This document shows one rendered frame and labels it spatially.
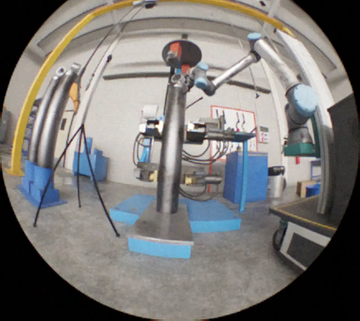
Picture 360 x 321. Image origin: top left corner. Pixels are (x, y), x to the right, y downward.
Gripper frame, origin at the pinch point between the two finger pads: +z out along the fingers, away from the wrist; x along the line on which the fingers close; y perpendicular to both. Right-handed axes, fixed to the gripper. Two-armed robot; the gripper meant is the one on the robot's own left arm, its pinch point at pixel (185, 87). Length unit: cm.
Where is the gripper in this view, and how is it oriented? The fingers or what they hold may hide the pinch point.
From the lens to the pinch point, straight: 124.4
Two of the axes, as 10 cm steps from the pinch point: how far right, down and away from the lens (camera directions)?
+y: -9.2, -1.5, -3.6
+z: -3.8, 1.7, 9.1
